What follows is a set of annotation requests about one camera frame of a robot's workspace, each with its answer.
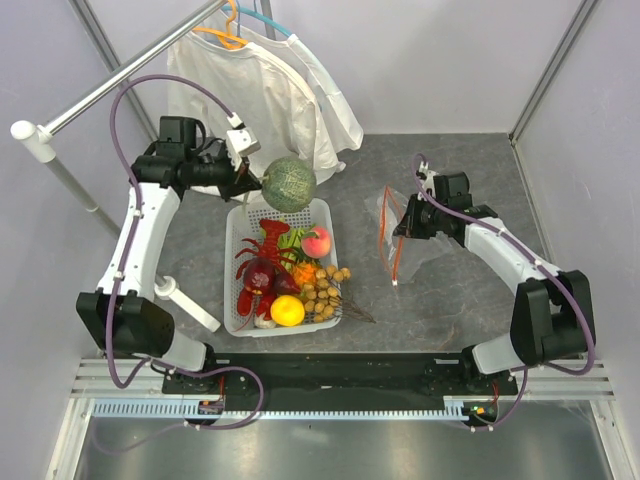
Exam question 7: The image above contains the orange clothes hanger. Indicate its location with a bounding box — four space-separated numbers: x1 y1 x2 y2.
192 0 248 50

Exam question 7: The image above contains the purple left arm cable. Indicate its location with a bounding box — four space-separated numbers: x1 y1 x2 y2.
89 73 266 454

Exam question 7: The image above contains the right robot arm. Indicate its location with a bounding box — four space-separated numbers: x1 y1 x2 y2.
393 164 596 394

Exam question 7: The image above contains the white t-shirt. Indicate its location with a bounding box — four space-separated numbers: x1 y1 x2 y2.
167 27 364 183

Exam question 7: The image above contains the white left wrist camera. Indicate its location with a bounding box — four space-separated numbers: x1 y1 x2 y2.
225 112 261 168

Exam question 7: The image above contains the green leafy vegetable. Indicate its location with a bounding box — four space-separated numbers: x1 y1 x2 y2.
278 227 313 267

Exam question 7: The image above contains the green netted melon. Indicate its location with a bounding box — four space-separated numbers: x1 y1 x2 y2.
262 157 317 213

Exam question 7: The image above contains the brown longan bunch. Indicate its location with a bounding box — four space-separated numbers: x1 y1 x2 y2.
301 265 375 323

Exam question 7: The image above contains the blue clothes hanger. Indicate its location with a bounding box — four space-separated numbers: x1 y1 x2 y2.
222 1 293 41

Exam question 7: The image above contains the white garlic bulb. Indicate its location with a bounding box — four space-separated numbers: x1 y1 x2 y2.
254 315 276 329

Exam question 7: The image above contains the metal clothes rack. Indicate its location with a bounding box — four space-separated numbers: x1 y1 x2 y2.
9 0 229 334

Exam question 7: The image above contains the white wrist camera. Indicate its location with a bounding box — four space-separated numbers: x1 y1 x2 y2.
416 161 438 197
225 112 261 168

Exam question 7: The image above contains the red toy lobster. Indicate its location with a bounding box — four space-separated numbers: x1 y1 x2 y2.
233 218 290 333

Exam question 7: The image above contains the clear orange-zipper zip bag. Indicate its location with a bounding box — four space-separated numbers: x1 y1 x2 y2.
364 185 452 288

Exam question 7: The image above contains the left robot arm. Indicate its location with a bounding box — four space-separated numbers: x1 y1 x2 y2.
76 114 261 393

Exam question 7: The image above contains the blue-grey cable duct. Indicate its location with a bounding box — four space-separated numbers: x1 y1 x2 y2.
92 398 469 421

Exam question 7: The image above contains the pink peach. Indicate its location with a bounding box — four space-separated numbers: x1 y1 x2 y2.
301 226 332 259

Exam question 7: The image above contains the yellow lemon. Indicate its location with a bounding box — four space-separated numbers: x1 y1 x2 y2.
270 295 306 327

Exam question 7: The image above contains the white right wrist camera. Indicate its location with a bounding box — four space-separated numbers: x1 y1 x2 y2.
416 161 438 197

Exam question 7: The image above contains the white plastic basket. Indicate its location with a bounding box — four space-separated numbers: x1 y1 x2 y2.
224 198 347 337

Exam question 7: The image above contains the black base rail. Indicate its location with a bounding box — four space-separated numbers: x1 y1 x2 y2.
162 353 517 411

